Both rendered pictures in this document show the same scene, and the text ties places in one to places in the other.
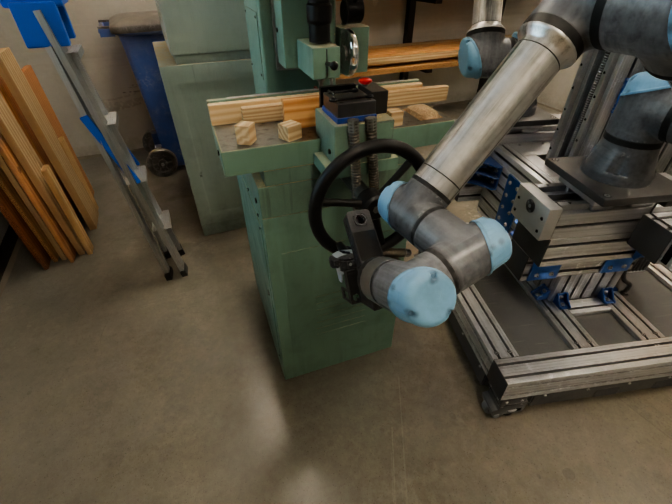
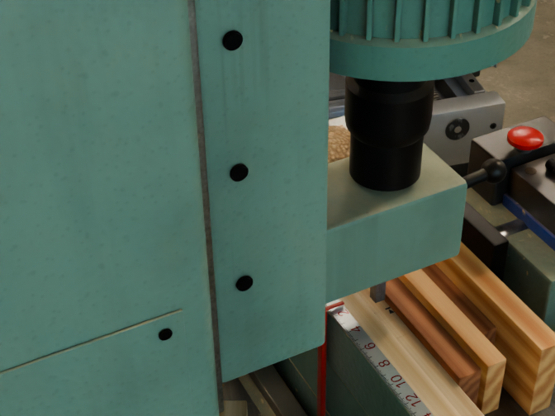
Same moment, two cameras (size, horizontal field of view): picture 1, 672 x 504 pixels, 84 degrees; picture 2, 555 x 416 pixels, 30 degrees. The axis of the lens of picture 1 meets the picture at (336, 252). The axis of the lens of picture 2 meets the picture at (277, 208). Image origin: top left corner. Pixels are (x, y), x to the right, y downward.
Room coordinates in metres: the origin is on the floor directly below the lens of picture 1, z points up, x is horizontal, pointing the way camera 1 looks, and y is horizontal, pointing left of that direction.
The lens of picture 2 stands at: (1.17, 0.63, 1.51)
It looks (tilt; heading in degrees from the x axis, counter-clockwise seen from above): 38 degrees down; 264
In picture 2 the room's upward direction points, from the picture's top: 1 degrees counter-clockwise
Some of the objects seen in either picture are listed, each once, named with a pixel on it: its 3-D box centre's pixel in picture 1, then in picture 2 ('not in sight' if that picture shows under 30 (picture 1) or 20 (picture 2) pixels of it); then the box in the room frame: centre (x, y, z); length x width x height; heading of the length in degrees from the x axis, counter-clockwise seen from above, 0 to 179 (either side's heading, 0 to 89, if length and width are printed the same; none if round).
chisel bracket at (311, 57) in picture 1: (318, 61); (357, 228); (1.05, 0.04, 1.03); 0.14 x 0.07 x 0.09; 20
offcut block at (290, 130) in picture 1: (289, 130); not in sight; (0.86, 0.11, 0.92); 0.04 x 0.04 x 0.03; 45
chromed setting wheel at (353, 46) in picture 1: (347, 52); not in sight; (1.19, -0.03, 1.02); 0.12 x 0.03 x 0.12; 20
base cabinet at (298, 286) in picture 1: (314, 248); not in sight; (1.14, 0.08, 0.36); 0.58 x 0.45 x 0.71; 20
